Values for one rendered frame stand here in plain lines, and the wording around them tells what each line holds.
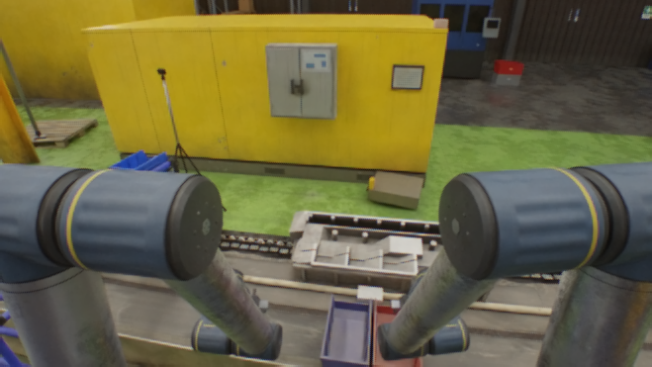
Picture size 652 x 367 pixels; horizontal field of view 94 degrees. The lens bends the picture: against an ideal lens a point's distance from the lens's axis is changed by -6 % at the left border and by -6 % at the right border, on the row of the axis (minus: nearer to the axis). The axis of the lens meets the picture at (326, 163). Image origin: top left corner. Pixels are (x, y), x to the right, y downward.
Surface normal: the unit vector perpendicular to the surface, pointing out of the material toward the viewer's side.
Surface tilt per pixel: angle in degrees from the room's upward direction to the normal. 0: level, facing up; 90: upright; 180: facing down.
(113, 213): 44
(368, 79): 90
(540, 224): 55
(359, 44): 90
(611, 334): 81
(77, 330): 86
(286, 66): 90
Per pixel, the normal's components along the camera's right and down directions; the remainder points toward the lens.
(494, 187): 0.01, -0.76
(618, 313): -0.50, 0.29
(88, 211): -0.07, -0.30
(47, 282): 0.67, 0.24
